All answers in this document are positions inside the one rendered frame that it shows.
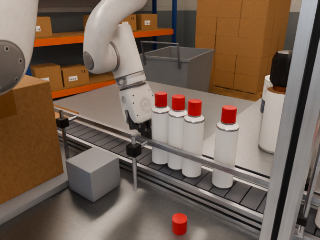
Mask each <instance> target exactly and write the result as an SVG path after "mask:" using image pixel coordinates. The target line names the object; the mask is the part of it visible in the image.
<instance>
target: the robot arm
mask: <svg viewBox="0 0 320 240"><path fill-rule="evenodd" d="M147 1H148V0H101V1H100V2H99V4H98V5H97V6H96V7H95V8H94V10H93V11H92V12H91V14H90V16H89V18H88V20H87V23H86V27H85V32H84V41H83V60H84V65H85V67H86V69H87V70H88V71H89V72H91V73H93V74H102V73H106V72H110V71H112V73H113V76H114V79H115V82H116V85H117V88H118V87H121V89H120V91H119V95H120V103H121V108H122V112H123V115H124V119H125V121H126V123H127V124H128V125H129V128H130V130H137V131H138V132H140V133H141V135H142V136H143V137H146V138H149V139H152V137H151V108H152V107H154V106H155V105H154V104H155V99H154V96H153V93H152V91H151V89H150V87H149V85H148V83H146V82H143V80H146V76H145V73H144V70H143V66H142V63H141V60H140V56H139V52H138V49H137V45H136V42H135V39H134V35H133V32H132V28H131V26H130V25H129V24H120V23H121V22H122V21H123V20H124V19H125V18H126V17H128V16H129V15H131V14H132V13H134V12H136V11H138V10H140V9H142V8H143V7H144V6H145V5H146V3H147ZM38 2H39V0H0V96H1V95H4V94H5V93H7V92H9V91H10V90H12V89H13V88H14V87H15V86H16V85H17V84H18V83H19V82H20V81H21V80H22V78H23V77H24V75H25V73H26V71H27V69H28V67H29V64H30V61H31V57H32V53H33V48H34V41H35V33H36V24H37V13H38Z"/></svg>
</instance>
